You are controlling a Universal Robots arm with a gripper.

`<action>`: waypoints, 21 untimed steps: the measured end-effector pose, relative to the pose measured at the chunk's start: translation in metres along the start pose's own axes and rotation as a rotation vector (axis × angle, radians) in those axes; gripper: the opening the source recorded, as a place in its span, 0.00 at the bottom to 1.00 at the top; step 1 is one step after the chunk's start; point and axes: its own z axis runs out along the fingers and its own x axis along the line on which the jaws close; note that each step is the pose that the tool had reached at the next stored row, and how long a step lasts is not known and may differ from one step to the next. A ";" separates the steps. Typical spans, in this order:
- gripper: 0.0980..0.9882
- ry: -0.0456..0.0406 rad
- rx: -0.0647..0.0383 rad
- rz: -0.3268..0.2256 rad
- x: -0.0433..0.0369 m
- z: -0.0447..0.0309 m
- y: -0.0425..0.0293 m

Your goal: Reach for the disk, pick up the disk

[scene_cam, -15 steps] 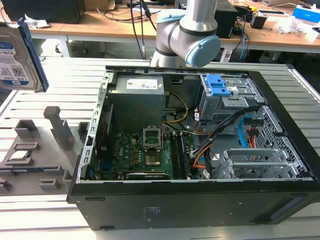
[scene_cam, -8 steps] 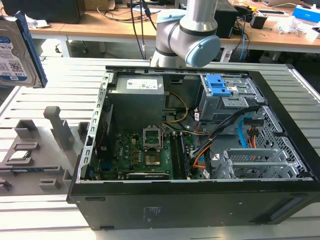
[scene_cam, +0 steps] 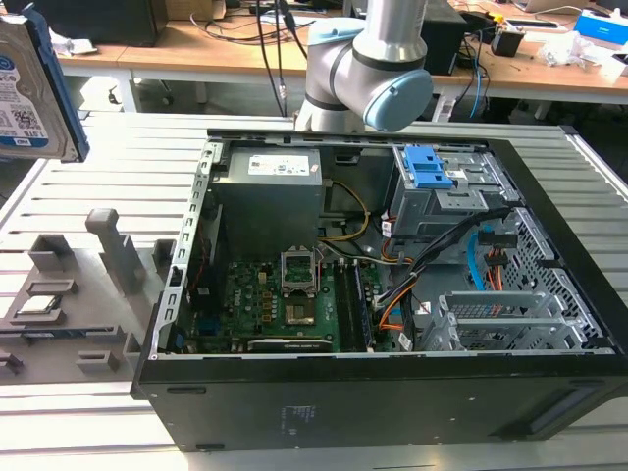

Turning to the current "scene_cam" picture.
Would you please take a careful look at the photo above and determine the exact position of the hard disk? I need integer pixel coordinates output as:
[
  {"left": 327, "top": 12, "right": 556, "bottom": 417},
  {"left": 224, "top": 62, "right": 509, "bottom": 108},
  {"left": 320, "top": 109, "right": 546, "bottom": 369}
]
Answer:
[{"left": 0, "top": 2, "right": 92, "bottom": 163}]

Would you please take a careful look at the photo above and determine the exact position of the blue hanging cable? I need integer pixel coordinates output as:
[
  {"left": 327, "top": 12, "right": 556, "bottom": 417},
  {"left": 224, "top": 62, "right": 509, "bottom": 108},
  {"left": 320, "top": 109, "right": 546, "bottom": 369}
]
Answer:
[{"left": 468, "top": 62, "right": 493, "bottom": 120}]

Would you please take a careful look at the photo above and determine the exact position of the orange wire bundle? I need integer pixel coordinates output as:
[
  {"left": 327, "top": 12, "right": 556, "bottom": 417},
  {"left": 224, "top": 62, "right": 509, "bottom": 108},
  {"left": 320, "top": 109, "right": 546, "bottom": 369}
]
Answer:
[{"left": 379, "top": 304, "right": 409, "bottom": 336}]

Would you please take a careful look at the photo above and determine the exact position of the blue data wire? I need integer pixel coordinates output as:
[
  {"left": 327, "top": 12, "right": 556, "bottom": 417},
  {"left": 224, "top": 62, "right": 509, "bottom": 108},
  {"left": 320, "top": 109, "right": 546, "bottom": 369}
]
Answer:
[{"left": 468, "top": 230, "right": 488, "bottom": 296}]

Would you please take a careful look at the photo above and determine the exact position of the metal socket cover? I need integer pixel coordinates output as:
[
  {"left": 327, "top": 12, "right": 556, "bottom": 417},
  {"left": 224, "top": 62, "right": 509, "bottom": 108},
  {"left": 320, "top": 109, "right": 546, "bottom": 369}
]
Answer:
[{"left": 279, "top": 249, "right": 320, "bottom": 298}]

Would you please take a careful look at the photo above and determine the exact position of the blue drive bay latch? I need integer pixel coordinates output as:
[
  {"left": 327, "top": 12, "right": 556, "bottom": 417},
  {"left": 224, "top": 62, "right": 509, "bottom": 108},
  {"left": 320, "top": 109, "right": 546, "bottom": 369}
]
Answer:
[{"left": 404, "top": 145, "right": 456, "bottom": 190}]

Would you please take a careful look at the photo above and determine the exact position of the blue and white box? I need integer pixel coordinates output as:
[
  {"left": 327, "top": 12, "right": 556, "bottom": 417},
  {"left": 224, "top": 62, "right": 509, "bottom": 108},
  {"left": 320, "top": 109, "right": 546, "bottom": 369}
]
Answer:
[{"left": 572, "top": 8, "right": 625, "bottom": 38}]

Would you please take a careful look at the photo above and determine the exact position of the green motherboard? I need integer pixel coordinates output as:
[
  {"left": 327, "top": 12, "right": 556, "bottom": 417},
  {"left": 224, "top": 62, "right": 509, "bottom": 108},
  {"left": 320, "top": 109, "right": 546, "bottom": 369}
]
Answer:
[{"left": 188, "top": 257, "right": 389, "bottom": 354}]

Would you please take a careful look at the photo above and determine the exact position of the silver CPU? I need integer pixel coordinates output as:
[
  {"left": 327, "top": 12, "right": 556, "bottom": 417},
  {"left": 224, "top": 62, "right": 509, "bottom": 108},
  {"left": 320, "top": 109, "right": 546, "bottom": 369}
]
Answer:
[{"left": 14, "top": 295, "right": 64, "bottom": 316}]

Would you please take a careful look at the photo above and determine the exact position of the cardboard box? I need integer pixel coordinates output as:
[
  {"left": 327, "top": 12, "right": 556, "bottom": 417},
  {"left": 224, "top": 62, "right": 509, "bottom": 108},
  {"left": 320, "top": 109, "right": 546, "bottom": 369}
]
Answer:
[{"left": 164, "top": 0, "right": 228, "bottom": 23}]

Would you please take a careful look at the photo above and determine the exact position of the black hanging cable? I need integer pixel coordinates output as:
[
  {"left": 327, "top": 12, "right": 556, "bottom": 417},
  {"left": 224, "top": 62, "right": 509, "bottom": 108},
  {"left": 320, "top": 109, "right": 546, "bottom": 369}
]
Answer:
[{"left": 248, "top": 0, "right": 311, "bottom": 118}]

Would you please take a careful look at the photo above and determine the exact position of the large black box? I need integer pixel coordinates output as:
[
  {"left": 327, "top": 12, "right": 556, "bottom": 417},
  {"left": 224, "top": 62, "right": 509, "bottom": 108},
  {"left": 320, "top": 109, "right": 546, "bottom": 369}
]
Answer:
[{"left": 43, "top": 0, "right": 163, "bottom": 48}]

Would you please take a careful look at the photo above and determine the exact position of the yellow wire bundle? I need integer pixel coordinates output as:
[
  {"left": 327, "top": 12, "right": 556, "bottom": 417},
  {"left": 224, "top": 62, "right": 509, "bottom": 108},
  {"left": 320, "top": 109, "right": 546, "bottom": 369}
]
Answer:
[{"left": 317, "top": 182, "right": 373, "bottom": 244}]

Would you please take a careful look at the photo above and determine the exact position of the wooden desk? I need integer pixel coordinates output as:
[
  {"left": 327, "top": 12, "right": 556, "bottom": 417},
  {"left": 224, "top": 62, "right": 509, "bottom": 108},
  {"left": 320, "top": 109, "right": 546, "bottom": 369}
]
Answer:
[
  {"left": 53, "top": 17, "right": 315, "bottom": 119},
  {"left": 426, "top": 9, "right": 628, "bottom": 119}
]

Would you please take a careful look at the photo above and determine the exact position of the black PC case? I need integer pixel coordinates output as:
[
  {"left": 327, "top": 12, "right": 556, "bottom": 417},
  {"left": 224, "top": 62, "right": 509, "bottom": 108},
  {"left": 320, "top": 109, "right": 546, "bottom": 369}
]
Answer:
[{"left": 130, "top": 128, "right": 628, "bottom": 452}]

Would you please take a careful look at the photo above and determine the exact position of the RAM stick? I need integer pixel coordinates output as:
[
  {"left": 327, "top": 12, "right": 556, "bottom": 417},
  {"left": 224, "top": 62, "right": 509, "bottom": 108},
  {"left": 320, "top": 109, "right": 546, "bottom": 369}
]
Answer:
[{"left": 0, "top": 329, "right": 123, "bottom": 341}]

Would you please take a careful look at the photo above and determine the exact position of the black graphics card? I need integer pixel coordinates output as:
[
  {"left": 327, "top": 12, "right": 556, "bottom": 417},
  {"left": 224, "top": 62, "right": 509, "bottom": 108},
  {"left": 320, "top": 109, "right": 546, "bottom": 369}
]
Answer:
[{"left": 244, "top": 336, "right": 336, "bottom": 354}]

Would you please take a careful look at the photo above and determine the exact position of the grey disk bay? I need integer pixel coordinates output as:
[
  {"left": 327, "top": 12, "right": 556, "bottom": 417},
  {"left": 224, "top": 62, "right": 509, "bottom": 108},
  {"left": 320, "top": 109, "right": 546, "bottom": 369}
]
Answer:
[{"left": 419, "top": 289, "right": 598, "bottom": 352}]

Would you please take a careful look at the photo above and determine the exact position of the black speaker box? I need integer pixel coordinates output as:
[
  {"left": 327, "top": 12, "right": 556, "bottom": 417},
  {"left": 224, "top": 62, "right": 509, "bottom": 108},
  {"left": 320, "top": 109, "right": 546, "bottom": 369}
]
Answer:
[{"left": 420, "top": 7, "right": 468, "bottom": 78}]

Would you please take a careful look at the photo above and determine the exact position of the black cable bundle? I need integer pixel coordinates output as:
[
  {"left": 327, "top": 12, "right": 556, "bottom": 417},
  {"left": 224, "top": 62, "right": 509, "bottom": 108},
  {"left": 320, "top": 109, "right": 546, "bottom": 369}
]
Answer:
[{"left": 372, "top": 206, "right": 511, "bottom": 308}]

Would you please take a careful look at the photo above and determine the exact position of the white plastic wrap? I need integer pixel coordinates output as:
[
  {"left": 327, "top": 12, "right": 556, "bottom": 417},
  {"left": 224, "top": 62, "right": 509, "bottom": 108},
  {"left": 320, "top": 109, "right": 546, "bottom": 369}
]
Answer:
[{"left": 536, "top": 30, "right": 610, "bottom": 69}]

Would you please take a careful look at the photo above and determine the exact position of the orange yellow power wire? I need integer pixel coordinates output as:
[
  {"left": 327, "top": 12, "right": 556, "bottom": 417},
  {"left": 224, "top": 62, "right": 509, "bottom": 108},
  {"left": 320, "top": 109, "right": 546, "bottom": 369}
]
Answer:
[{"left": 483, "top": 247, "right": 509, "bottom": 296}]

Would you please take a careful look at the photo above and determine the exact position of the grey power supply unit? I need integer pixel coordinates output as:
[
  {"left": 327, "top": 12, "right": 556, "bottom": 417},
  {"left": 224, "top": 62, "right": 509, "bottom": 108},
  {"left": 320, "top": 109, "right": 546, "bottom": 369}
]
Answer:
[{"left": 208, "top": 146, "right": 326, "bottom": 250}]

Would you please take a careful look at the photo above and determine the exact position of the black RAM slot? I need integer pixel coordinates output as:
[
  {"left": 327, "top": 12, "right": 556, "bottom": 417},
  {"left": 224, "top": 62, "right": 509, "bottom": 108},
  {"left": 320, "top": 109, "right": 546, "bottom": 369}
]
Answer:
[
  {"left": 350, "top": 262, "right": 374, "bottom": 348},
  {"left": 335, "top": 259, "right": 355, "bottom": 352}
]

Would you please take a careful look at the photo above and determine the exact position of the grey drive cage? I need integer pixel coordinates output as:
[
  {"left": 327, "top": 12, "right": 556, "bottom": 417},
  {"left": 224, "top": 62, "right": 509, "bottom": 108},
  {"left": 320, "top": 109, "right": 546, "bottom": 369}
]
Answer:
[{"left": 390, "top": 144, "right": 521, "bottom": 241}]

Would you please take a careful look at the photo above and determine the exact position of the black power connector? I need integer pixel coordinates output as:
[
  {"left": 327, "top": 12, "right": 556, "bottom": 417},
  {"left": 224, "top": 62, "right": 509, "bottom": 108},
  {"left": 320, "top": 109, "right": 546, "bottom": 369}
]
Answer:
[{"left": 479, "top": 230, "right": 519, "bottom": 249}]

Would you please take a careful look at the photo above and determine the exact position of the grey parts rack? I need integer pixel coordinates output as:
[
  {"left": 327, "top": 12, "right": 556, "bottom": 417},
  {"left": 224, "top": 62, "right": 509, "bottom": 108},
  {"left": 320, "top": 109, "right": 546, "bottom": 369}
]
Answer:
[{"left": 0, "top": 208, "right": 178, "bottom": 387}]

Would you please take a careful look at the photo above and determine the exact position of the small black box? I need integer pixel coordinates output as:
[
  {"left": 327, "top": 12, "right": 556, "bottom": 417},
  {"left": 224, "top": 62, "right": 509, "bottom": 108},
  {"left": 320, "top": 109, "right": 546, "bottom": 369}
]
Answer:
[{"left": 491, "top": 26, "right": 527, "bottom": 58}]

